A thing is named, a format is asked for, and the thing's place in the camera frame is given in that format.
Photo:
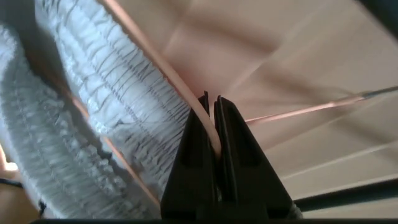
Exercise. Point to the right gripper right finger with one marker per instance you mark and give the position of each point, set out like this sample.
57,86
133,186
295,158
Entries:
248,180

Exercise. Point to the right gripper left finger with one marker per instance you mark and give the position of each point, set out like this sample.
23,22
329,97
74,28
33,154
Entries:
189,180

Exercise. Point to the pale grey shorts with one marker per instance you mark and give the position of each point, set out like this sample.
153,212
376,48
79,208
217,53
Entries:
118,93

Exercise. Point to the black clothes rack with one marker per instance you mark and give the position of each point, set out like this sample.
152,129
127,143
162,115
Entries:
348,195

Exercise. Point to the beige curtain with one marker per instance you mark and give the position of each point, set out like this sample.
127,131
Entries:
295,62

